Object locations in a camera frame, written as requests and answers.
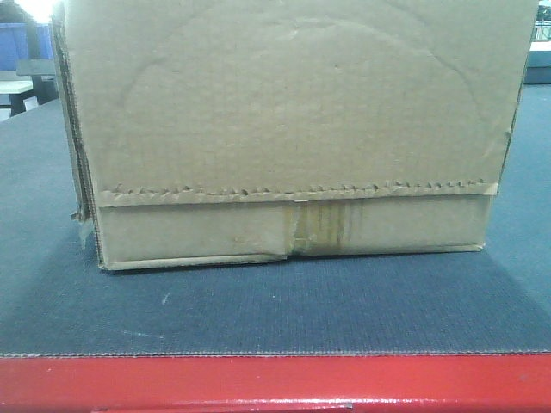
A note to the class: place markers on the dark conveyor side rail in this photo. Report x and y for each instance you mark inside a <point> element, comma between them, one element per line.
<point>538,68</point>

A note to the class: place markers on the white table far right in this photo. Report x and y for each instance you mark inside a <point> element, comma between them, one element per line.
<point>540,46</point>

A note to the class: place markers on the brown cardboard carton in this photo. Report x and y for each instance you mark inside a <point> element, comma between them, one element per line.
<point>213,132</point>

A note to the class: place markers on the blue crate far left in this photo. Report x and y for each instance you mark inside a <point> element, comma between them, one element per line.
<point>14,45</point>

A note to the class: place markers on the dark grey conveyor belt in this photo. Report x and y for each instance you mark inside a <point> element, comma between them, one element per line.
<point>56,301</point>

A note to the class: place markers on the red conveyor frame edge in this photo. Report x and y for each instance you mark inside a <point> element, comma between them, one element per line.
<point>385,383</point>

